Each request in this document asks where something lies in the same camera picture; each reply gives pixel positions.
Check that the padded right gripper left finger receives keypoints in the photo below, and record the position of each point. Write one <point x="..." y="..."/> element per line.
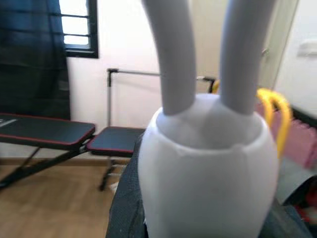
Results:
<point x="175" y="62"/>

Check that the padded right gripper right finger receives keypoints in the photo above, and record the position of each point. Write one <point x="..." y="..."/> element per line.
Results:
<point x="240" y="62"/>

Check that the metal broom with white grip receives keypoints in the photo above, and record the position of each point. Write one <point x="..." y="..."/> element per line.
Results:
<point x="210" y="186"/>

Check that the grey door panel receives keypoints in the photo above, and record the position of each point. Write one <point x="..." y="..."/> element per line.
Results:
<point x="280" y="37"/>

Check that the metal clothes rack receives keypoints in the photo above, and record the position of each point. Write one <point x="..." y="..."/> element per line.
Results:
<point x="109" y="104"/>

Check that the pink foam mat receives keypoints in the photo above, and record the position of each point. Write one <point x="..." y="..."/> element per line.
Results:
<point x="302" y="141"/>

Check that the short black red-trimmed bench pad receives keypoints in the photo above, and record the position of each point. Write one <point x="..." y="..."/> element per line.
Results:
<point x="114" y="141"/>

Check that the black framed window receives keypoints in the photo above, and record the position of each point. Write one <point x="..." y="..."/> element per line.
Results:
<point x="76" y="24"/>

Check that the grey rolled mat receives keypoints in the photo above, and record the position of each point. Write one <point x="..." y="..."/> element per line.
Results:
<point x="294" y="178"/>

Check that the black curtain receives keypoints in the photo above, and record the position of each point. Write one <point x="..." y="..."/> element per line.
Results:
<point x="29" y="62"/>

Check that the long black red-trimmed bench pad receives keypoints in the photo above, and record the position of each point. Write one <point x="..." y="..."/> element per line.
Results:
<point x="44" y="129"/>

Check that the white light switch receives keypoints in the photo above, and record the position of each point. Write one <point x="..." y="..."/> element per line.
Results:
<point x="308" y="48"/>

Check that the yellow metal frame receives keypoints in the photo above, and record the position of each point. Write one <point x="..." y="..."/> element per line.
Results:
<point x="286" y="129"/>

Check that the black metal bench frame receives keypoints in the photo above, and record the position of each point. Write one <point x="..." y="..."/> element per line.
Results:
<point x="49" y="164"/>

